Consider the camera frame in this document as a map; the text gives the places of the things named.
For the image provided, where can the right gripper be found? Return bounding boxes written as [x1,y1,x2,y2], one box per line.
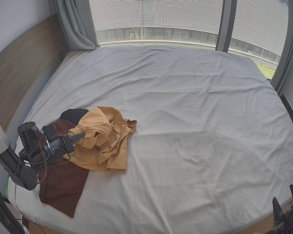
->
[272,184,293,234]

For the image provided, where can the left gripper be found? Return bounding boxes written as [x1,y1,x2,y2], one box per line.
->
[45,131,85,160]

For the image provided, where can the tan shorts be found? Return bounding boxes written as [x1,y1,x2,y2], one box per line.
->
[63,106,138,172]

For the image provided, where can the bed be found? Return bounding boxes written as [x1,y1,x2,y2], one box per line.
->
[0,14,293,234]

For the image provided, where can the black garment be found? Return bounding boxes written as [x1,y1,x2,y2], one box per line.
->
[60,108,88,126]

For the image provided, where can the brown garment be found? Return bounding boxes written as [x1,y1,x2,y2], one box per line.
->
[38,119,91,218]

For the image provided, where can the grey-green curtain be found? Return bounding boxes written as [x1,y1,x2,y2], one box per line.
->
[54,0,101,51]
[271,0,293,97]

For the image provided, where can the window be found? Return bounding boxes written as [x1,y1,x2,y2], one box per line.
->
[88,0,293,80]

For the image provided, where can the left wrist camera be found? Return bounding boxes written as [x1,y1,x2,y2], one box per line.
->
[42,124,57,140]

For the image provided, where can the black cable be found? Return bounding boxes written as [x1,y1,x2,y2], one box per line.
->
[22,217,47,229]

